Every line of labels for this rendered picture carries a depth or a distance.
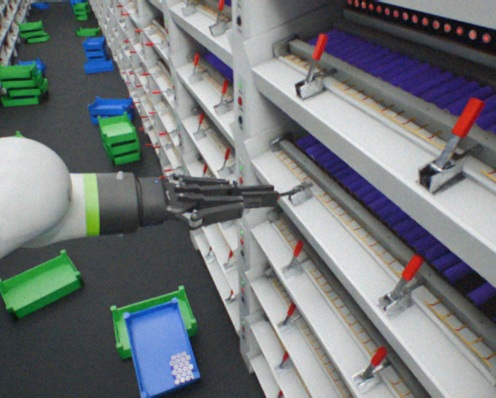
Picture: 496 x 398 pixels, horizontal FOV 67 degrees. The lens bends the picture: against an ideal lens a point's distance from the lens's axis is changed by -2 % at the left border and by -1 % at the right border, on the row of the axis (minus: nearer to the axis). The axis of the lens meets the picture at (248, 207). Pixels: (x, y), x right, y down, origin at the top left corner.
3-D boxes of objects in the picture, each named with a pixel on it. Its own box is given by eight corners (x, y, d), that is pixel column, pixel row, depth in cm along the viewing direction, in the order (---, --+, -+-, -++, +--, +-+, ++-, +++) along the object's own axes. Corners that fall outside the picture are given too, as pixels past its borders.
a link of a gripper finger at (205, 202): (177, 191, 59) (177, 196, 58) (244, 191, 63) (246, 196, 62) (174, 212, 61) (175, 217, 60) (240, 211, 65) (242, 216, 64)
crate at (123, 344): (121, 360, 142) (116, 347, 137) (114, 318, 157) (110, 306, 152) (197, 334, 151) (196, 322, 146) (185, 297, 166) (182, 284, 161)
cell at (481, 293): (502, 276, 49) (463, 301, 49) (504, 268, 48) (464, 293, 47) (515, 286, 48) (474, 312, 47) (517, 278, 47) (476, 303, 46)
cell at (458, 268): (475, 252, 52) (437, 274, 52) (483, 249, 51) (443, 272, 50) (484, 264, 52) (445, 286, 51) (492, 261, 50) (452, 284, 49)
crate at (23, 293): (14, 321, 155) (7, 309, 150) (2, 292, 167) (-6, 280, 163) (85, 285, 171) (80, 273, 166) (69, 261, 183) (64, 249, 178)
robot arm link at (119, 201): (98, 191, 49) (94, 157, 56) (99, 257, 56) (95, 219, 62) (145, 189, 52) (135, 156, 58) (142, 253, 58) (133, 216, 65)
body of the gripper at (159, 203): (132, 206, 63) (187, 203, 67) (140, 239, 57) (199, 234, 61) (133, 167, 59) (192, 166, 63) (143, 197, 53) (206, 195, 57)
